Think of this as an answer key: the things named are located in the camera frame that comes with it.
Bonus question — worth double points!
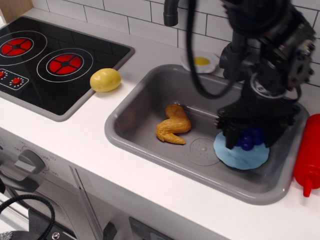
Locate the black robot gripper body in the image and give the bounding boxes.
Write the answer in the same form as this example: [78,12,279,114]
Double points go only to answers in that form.
[215,82,301,135]

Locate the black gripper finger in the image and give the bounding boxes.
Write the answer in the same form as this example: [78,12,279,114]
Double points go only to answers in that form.
[263,127,285,148]
[222,125,241,150]

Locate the blue toy blueberry cluster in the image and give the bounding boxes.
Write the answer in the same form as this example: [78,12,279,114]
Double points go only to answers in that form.
[235,127,265,151]

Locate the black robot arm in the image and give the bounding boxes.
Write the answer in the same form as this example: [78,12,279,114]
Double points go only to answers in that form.
[216,0,316,149]

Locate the light blue toy plate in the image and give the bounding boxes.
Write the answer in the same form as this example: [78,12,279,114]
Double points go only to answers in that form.
[213,132,270,170]

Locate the grey toy sink basin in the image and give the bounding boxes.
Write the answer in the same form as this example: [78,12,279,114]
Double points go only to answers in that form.
[104,64,309,205]

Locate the red ketchup squeeze bottle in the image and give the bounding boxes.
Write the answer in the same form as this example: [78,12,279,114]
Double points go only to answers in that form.
[293,114,320,198]

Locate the orange toy chicken wing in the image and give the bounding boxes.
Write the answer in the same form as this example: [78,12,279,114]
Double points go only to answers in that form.
[155,103,192,145]

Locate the dark grey toy faucet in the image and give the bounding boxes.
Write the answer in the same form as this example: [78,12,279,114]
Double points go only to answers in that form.
[163,0,257,82]

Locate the toy fried egg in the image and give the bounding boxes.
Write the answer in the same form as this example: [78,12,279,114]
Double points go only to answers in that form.
[193,51,220,74]

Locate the yellow toy potato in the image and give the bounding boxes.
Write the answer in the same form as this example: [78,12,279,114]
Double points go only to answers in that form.
[89,68,122,93]

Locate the black toy stove top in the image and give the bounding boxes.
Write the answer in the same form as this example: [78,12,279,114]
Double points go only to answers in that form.
[0,16,135,122]

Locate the grey oven knob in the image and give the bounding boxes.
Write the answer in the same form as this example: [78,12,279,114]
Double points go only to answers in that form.
[14,149,45,174]

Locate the white toy oven front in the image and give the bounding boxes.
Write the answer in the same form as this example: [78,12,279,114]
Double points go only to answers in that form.
[0,129,103,240]

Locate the black braided cable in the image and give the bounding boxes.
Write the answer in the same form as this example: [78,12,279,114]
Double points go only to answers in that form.
[185,0,245,99]

